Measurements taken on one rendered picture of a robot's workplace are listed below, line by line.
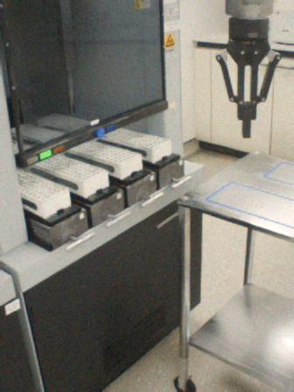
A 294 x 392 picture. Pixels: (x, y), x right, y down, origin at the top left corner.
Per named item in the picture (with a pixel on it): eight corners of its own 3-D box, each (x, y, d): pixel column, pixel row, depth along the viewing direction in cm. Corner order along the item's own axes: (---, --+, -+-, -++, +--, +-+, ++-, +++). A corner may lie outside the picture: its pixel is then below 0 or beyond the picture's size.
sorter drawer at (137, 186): (2, 161, 194) (-2, 140, 190) (28, 150, 204) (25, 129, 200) (138, 213, 151) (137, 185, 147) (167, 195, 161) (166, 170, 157)
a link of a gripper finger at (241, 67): (247, 49, 90) (239, 49, 90) (244, 106, 95) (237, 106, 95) (244, 45, 93) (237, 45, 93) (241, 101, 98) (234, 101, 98)
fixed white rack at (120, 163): (59, 162, 172) (57, 145, 169) (80, 153, 179) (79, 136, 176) (122, 183, 154) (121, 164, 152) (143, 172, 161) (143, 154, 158)
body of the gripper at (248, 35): (227, 19, 86) (227, 69, 90) (275, 18, 85) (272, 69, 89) (224, 15, 92) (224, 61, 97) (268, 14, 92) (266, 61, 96)
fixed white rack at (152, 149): (90, 149, 182) (89, 132, 179) (109, 140, 189) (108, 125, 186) (153, 166, 165) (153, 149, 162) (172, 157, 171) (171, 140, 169)
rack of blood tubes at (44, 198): (-13, 194, 151) (-17, 176, 149) (11, 183, 158) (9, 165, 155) (45, 223, 134) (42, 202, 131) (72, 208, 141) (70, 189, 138)
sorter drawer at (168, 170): (31, 149, 205) (28, 129, 201) (56, 138, 214) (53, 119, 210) (170, 193, 162) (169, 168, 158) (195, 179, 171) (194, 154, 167)
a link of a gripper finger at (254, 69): (248, 45, 93) (255, 45, 93) (248, 101, 98) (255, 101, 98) (251, 49, 90) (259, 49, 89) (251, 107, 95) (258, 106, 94)
